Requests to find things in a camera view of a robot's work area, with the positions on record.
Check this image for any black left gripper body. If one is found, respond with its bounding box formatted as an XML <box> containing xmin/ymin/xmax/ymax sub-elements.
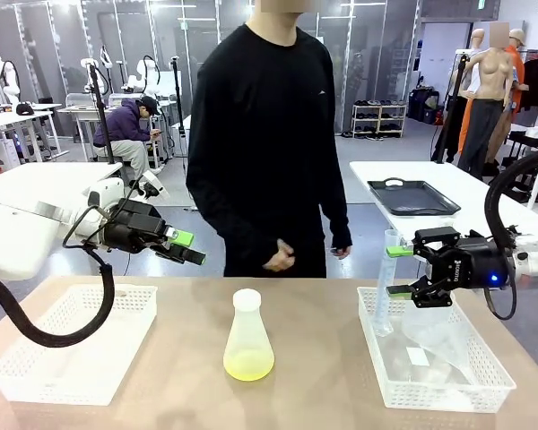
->
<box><xmin>101</xmin><ymin>198</ymin><xmax>168</xmax><ymax>255</ymax></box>

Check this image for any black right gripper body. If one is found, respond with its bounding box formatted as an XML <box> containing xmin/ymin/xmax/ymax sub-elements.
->
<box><xmin>442</xmin><ymin>236</ymin><xmax>516</xmax><ymax>292</ymax></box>

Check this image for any clear plastic graduated cylinder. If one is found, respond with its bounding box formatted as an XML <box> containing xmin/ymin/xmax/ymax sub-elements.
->
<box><xmin>371</xmin><ymin>228</ymin><xmax>404</xmax><ymax>339</ymax></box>

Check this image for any clear plastic funnel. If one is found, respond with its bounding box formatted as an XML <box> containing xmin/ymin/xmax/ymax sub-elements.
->
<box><xmin>410</xmin><ymin>322</ymin><xmax>475</xmax><ymax>387</ymax></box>

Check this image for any translucent plastic conical flask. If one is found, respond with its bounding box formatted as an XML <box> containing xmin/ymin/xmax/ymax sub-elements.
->
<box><xmin>222</xmin><ymin>288</ymin><xmax>276</xmax><ymax>383</ymax></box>

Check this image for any person's right forearm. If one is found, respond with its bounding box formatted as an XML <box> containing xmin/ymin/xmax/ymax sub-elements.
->
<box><xmin>186</xmin><ymin>178</ymin><xmax>284</xmax><ymax>275</ymax></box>

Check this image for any person's left forearm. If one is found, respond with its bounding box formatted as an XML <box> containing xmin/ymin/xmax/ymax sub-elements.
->
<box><xmin>318</xmin><ymin>187</ymin><xmax>354</xmax><ymax>248</ymax></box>

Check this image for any person's right hand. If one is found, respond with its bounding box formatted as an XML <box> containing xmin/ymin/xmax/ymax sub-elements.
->
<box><xmin>263</xmin><ymin>237</ymin><xmax>298</xmax><ymax>272</ymax></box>

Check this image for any black plastic tray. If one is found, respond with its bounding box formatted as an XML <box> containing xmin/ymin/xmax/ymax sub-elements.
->
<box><xmin>367</xmin><ymin>176</ymin><xmax>463</xmax><ymax>218</ymax></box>

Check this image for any white paper label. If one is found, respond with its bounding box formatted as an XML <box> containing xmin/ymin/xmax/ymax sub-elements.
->
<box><xmin>406</xmin><ymin>346</ymin><xmax>430</xmax><ymax>367</ymax></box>

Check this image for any seated person purple hoodie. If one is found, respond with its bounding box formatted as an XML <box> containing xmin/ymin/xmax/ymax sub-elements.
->
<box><xmin>91</xmin><ymin>94</ymin><xmax>164</xmax><ymax>181</ymax></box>

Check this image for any white side table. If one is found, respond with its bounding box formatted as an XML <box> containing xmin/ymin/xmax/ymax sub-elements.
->
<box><xmin>0</xmin><ymin>161</ymin><xmax>124</xmax><ymax>211</ymax></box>

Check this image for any white perforated plastic basket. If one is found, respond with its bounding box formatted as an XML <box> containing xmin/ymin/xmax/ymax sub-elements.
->
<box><xmin>0</xmin><ymin>285</ymin><xmax>159</xmax><ymax>407</ymax></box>
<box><xmin>356</xmin><ymin>286</ymin><xmax>517</xmax><ymax>414</ymax></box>

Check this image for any person in black sweater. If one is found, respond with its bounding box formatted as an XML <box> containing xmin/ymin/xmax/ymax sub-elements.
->
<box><xmin>185</xmin><ymin>0</ymin><xmax>354</xmax><ymax>279</ymax></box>

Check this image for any wooden shoe rack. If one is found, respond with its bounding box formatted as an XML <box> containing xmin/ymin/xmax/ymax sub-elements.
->
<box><xmin>351</xmin><ymin>99</ymin><xmax>408</xmax><ymax>141</ymax></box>

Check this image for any black luggage pile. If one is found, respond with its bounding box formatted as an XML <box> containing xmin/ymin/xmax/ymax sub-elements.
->
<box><xmin>407</xmin><ymin>86</ymin><xmax>441</xmax><ymax>125</ymax></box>

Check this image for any white office desk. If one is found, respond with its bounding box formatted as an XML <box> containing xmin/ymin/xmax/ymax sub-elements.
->
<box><xmin>0</xmin><ymin>108</ymin><xmax>64</xmax><ymax>163</ymax></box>

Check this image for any bare beige mannequin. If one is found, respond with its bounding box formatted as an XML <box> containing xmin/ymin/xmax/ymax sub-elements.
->
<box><xmin>456</xmin><ymin>21</ymin><xmax>517</xmax><ymax>180</ymax></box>

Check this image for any white mannequin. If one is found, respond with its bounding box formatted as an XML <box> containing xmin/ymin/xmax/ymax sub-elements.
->
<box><xmin>464</xmin><ymin>28</ymin><xmax>488</xmax><ymax>98</ymax></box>

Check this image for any mannequin in orange clothes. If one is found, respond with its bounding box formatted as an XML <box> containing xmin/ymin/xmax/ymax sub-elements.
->
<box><xmin>504</xmin><ymin>28</ymin><xmax>531</xmax><ymax>111</ymax></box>

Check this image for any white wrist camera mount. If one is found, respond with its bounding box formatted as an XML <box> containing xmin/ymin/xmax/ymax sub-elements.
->
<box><xmin>135</xmin><ymin>170</ymin><xmax>171</xmax><ymax>202</ymax></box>

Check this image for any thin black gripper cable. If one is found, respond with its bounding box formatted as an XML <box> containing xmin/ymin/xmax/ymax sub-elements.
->
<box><xmin>482</xmin><ymin>262</ymin><xmax>519</xmax><ymax>322</ymax></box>
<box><xmin>62</xmin><ymin>203</ymin><xmax>120</xmax><ymax>253</ymax></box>

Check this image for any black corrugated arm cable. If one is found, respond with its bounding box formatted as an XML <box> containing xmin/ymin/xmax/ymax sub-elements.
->
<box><xmin>485</xmin><ymin>144</ymin><xmax>538</xmax><ymax>253</ymax></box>
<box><xmin>0</xmin><ymin>262</ymin><xmax>117</xmax><ymax>349</ymax></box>

